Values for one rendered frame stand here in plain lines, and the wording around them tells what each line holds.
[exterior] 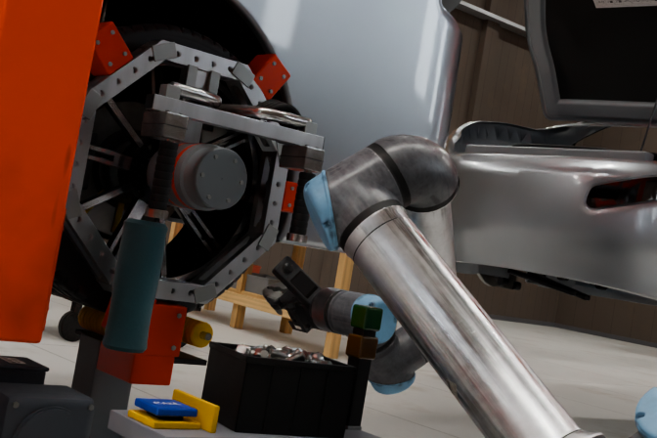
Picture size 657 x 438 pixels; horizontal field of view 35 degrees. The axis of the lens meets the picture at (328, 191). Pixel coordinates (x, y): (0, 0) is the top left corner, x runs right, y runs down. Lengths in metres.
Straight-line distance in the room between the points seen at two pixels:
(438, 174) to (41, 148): 0.63
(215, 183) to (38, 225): 0.53
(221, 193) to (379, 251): 0.65
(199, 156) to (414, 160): 0.62
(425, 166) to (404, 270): 0.20
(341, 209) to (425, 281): 0.18
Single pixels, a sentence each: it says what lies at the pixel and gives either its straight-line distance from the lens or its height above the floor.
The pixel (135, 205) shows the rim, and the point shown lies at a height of 0.77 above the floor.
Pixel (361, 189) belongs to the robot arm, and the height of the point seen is 0.84.
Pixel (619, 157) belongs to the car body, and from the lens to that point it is 4.51.
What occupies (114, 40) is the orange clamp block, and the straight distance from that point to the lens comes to 2.16.
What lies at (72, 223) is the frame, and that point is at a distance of 2.12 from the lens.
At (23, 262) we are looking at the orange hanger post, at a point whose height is 0.65.
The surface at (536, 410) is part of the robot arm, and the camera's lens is 1.43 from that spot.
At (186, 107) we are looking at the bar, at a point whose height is 0.97.
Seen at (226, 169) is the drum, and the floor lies 0.87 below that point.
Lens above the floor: 0.75
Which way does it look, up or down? 3 degrees up
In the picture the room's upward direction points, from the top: 10 degrees clockwise
